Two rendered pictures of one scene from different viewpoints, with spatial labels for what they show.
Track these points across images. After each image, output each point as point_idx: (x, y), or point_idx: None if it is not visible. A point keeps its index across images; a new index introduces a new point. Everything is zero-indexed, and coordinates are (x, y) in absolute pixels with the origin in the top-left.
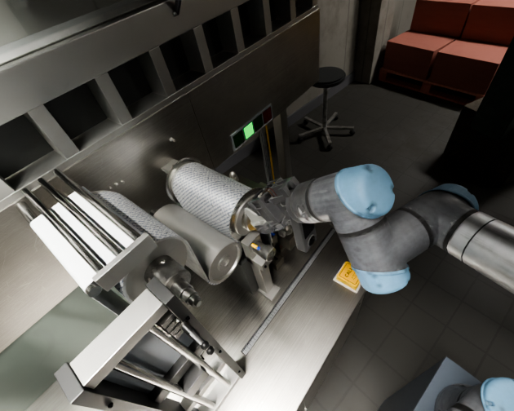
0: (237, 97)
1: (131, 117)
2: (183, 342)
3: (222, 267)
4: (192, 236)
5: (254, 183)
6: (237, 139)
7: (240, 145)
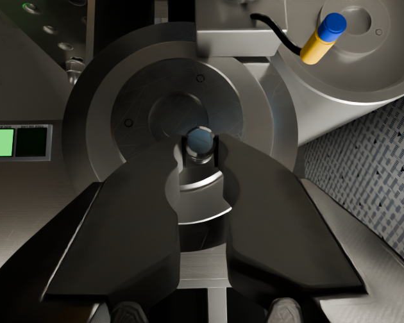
0: (2, 220)
1: (208, 289)
2: None
3: (376, 15)
4: (315, 136)
5: (36, 38)
6: (34, 144)
7: (33, 126)
